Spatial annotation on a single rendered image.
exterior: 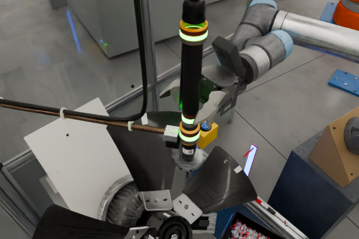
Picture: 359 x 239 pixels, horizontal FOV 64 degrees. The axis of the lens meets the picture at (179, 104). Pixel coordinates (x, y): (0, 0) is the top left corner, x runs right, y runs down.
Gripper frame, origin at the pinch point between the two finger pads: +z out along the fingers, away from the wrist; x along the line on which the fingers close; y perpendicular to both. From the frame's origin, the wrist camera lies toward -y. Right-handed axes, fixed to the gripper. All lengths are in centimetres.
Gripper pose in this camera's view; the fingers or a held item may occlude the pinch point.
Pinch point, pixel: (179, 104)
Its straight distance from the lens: 53.6
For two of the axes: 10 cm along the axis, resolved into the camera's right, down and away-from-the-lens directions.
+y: 0.0, 7.0, 7.1
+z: -7.3, 4.8, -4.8
